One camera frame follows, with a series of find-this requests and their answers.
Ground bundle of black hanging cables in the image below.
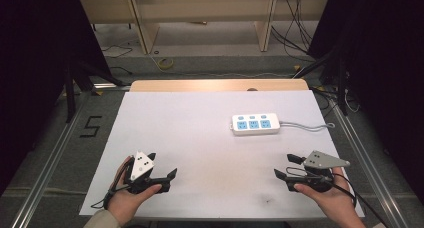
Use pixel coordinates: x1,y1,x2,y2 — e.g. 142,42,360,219
270,0,318,57

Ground black curtain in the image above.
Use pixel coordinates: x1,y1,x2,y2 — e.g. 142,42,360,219
306,0,424,202
0,0,113,196

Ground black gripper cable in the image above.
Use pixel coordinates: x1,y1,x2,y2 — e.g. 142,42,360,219
90,161,132,211
285,166,392,228

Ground thin black floor cable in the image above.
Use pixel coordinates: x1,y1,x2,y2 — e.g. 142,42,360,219
100,43,134,60

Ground white power strip blue sockets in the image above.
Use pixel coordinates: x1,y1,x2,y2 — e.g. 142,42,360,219
230,112,282,137

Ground yellow tape roll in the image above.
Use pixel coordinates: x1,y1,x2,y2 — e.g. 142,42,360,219
157,57,175,71

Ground aluminium floor rail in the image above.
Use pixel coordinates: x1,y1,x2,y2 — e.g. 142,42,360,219
9,96,89,228
328,92,403,228

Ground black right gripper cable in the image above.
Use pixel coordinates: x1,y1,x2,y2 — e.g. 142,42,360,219
285,166,392,228

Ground person's left hand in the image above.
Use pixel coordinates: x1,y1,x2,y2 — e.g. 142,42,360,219
106,155,164,227

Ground person's right hand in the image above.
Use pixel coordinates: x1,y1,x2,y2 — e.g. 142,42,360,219
293,167,360,224

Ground black stand legs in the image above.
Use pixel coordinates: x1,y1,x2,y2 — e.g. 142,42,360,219
63,59,125,124
292,46,351,117

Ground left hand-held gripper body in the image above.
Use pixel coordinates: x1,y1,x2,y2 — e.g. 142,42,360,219
124,150,173,194

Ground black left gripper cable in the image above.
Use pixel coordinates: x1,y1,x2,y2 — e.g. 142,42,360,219
90,161,132,211

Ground grey power strip cable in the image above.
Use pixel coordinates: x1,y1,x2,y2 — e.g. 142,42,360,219
279,120,336,133

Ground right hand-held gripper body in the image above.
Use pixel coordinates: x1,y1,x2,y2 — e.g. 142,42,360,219
285,149,351,194

